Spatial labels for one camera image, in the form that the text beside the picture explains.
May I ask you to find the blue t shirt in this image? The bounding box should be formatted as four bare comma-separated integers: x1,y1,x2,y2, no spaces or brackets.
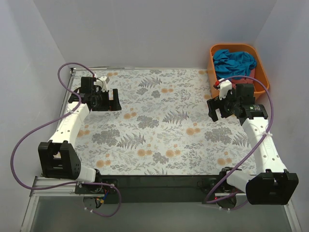
212,49,257,80

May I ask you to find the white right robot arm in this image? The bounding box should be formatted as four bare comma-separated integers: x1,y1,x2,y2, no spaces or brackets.
205,79,299,205

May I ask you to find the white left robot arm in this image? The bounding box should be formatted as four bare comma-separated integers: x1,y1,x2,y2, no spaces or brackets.
38,76,122,193

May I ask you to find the pink t shirt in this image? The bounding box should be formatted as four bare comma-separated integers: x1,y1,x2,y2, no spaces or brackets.
241,69,255,84

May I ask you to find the orange plastic bin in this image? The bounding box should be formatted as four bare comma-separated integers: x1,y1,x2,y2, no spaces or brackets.
207,43,269,99

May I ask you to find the floral table mat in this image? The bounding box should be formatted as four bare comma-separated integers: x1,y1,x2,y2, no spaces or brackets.
74,69,251,175

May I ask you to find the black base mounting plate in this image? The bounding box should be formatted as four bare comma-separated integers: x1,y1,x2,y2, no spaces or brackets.
75,174,237,208

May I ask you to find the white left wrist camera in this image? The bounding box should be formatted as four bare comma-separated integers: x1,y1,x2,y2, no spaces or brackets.
94,76,110,92

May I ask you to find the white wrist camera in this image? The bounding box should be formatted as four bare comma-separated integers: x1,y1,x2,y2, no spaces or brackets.
214,79,232,100
94,76,110,92

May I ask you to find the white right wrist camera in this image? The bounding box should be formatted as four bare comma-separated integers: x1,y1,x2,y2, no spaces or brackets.
214,79,232,100

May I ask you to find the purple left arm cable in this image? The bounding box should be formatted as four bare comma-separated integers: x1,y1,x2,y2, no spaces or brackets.
13,62,122,218

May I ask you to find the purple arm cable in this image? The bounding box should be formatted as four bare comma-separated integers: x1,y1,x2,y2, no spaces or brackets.
205,75,275,210
13,62,122,218

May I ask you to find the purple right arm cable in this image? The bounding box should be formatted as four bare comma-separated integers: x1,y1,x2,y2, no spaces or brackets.
205,75,275,210

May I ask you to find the aluminium frame rail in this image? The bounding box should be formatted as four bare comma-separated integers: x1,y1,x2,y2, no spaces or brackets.
20,175,84,232

